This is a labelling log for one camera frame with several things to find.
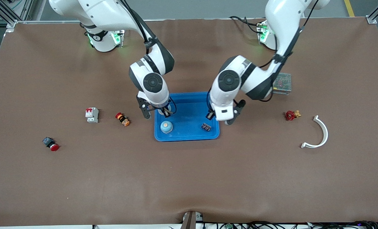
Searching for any blue plastic tray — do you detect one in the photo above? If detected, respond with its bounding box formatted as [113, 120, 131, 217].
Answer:
[154, 92, 220, 142]

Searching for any orange red emergency stop button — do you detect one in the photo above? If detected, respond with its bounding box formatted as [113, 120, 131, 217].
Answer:
[115, 112, 131, 127]

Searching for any brown table cover sheet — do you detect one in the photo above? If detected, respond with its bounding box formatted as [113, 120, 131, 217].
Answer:
[0, 17, 378, 227]

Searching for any red mushroom push button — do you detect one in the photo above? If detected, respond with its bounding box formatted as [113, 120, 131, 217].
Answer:
[42, 137, 60, 152]

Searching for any metal mesh power supply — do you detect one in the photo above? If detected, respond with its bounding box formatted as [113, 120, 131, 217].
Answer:
[273, 73, 292, 95]

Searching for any white circuit breaker red switch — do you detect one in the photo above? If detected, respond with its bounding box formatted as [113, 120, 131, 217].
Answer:
[85, 107, 99, 124]

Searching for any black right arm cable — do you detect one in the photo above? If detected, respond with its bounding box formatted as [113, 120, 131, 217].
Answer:
[121, 0, 177, 114]

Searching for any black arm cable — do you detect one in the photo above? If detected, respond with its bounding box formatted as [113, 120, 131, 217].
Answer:
[121, 0, 177, 114]
[259, 0, 320, 102]

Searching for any grey table edge bracket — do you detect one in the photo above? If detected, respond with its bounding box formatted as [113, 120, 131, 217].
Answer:
[180, 211, 205, 229]

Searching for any black left base cable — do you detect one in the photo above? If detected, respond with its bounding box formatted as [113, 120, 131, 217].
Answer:
[230, 16, 262, 34]

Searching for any white curved plastic bracket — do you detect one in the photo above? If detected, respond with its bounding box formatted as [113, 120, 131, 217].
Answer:
[300, 115, 329, 149]

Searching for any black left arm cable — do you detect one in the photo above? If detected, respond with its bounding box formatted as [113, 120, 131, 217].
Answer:
[259, 0, 320, 102]

